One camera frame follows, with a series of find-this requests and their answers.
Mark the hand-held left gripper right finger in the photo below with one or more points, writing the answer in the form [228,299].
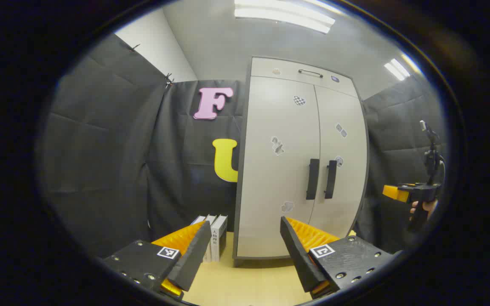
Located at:
[300,259]

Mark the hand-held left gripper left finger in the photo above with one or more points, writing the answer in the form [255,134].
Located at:
[194,259]

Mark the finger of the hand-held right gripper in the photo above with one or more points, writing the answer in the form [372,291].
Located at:
[396,192]

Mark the white double-door shoe cabinet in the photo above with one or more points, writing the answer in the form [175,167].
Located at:
[270,246]

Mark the white shoe cabinet door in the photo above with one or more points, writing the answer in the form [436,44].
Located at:
[270,178]
[349,187]

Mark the white book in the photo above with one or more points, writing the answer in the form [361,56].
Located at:
[219,238]

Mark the small ceiling light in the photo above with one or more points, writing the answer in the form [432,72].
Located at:
[397,69]

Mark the black backdrop cloth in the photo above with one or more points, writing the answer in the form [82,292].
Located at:
[100,148]

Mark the black binder clip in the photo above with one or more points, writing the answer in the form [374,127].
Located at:
[168,80]

